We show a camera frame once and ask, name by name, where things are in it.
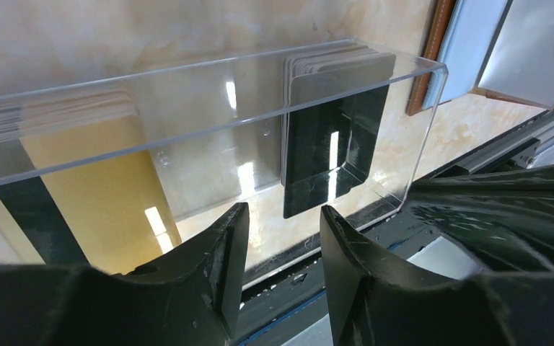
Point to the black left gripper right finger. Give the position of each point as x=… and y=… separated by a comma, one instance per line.
x=375, y=297

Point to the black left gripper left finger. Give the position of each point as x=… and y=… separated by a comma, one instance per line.
x=187, y=296

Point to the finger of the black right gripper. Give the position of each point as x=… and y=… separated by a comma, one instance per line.
x=504, y=220

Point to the clear acrylic card box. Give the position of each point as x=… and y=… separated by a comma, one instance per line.
x=215, y=134

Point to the brown leather card holder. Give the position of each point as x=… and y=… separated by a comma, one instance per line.
x=501, y=50

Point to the yellow credit card stack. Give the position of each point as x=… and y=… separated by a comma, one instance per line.
x=77, y=185

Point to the black credit card stack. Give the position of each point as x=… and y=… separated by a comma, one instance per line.
x=328, y=143

